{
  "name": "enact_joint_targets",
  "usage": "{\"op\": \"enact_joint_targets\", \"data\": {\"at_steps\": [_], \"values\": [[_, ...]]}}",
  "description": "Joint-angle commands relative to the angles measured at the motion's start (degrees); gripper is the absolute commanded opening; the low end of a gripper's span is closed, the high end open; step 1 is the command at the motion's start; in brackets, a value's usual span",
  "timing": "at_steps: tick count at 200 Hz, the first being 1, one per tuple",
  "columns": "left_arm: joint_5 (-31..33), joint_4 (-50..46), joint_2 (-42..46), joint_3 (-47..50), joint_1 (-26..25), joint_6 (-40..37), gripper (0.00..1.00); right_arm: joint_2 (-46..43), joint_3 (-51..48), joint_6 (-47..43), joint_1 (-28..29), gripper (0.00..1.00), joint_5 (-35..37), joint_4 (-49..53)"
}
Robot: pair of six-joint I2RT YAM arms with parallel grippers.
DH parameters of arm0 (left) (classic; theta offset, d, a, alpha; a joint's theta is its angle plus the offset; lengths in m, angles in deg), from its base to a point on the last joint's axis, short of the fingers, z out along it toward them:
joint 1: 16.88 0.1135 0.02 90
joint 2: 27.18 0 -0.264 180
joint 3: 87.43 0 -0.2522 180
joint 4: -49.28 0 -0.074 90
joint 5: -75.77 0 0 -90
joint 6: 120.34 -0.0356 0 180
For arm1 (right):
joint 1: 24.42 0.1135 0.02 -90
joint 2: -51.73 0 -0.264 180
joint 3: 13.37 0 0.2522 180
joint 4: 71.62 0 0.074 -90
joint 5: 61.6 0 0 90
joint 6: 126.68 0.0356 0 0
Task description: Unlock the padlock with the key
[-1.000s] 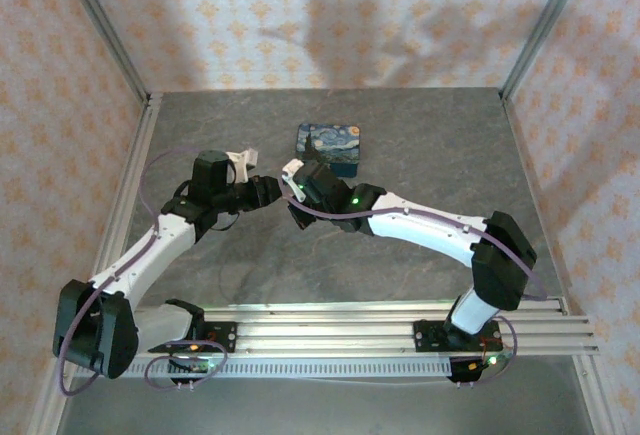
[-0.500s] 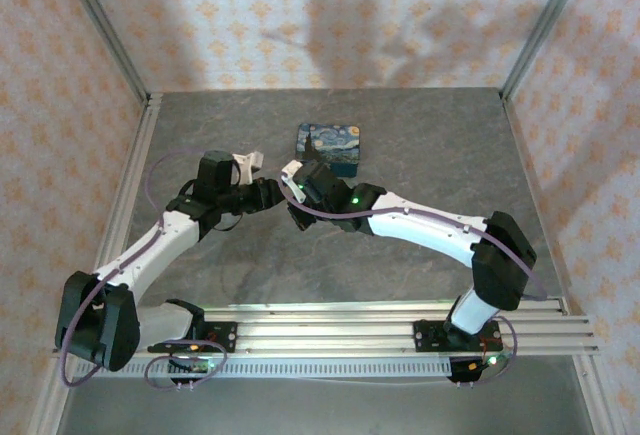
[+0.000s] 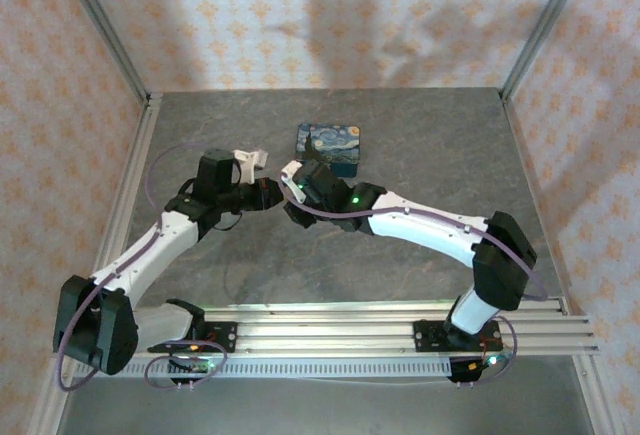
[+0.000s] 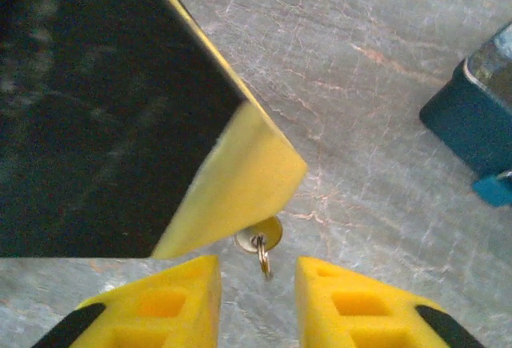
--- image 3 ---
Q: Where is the small control board green light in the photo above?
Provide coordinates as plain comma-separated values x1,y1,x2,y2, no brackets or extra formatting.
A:
187,354,221,374
479,349,516,371

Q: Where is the aluminium frame post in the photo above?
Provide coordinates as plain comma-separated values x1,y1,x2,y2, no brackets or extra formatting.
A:
499,0,596,102
54,0,151,102

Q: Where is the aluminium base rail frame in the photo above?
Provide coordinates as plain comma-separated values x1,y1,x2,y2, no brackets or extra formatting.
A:
52,302,601,357

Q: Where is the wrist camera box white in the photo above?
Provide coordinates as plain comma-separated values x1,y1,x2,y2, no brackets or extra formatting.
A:
279,162,307,204
233,148,270,184

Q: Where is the blue starry night print box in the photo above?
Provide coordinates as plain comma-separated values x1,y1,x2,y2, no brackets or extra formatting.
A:
294,122,364,179

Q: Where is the slotted grey cable tray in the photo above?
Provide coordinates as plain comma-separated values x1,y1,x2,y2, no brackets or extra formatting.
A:
74,358,454,379

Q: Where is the aluminium table side rail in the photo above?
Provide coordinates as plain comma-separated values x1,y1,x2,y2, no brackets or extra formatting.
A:
37,94,164,435
499,94,612,435

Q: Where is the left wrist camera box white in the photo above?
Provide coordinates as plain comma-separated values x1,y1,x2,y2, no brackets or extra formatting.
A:
233,148,270,184

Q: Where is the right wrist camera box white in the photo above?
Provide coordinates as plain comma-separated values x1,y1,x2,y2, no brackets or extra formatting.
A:
279,162,307,204

